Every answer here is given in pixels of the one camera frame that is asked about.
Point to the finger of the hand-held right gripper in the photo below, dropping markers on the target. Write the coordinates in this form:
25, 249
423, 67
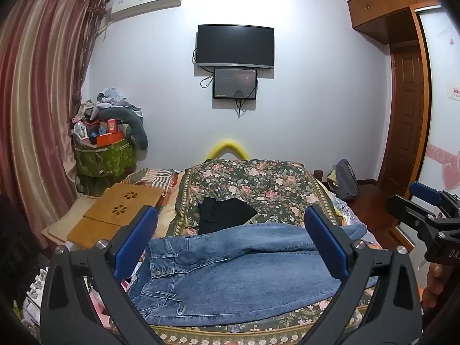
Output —
409, 214
426, 191

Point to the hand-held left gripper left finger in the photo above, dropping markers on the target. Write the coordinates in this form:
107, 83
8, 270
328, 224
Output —
142, 230

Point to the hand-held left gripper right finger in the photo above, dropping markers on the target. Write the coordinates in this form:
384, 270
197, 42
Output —
325, 240

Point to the blue denim pants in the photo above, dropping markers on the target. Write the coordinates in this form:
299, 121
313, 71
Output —
244, 269

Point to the person's right hand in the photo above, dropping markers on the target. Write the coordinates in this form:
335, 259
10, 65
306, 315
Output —
433, 291

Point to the wooden lap table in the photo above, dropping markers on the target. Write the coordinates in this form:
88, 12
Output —
115, 208

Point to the white printed sheet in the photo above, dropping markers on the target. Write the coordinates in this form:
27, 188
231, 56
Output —
350, 214

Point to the striped pillow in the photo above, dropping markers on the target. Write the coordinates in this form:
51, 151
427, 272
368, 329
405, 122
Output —
151, 179

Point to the white heart-print wardrobe door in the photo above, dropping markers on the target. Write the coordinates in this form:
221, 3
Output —
442, 133

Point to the grey backpack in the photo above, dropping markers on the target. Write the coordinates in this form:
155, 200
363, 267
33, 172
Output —
346, 179

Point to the brown wooden door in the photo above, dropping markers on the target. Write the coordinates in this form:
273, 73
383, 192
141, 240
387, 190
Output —
404, 122

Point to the floral blanket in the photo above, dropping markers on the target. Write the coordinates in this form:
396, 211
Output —
273, 183

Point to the green storage box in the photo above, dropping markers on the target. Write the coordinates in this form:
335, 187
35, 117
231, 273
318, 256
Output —
104, 161

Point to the black garment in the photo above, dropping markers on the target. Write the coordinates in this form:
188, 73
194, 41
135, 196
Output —
222, 215

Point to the orange-red box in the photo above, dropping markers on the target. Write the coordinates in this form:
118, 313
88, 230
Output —
109, 138

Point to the grey long pillow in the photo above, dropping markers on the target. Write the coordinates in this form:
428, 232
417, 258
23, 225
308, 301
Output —
138, 129

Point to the small red box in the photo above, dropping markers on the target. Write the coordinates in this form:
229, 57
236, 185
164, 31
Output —
113, 125

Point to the yellow foam headboard pad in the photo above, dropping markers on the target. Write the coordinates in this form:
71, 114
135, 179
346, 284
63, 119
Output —
226, 147

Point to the dark cloth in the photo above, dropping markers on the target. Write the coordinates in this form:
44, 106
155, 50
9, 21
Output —
18, 244

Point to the pile of clothes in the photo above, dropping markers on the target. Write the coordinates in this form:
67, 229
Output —
107, 100

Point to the striped pink curtain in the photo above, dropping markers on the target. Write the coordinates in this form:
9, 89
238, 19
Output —
39, 97

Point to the small black monitor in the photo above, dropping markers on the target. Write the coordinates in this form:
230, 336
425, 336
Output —
233, 83

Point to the wooden overhead cabinet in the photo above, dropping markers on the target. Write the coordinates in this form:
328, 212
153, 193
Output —
384, 3

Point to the white air conditioner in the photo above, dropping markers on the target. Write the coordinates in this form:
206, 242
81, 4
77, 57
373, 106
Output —
143, 1

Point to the black wall television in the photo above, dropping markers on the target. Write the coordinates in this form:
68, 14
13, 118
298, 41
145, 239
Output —
235, 46

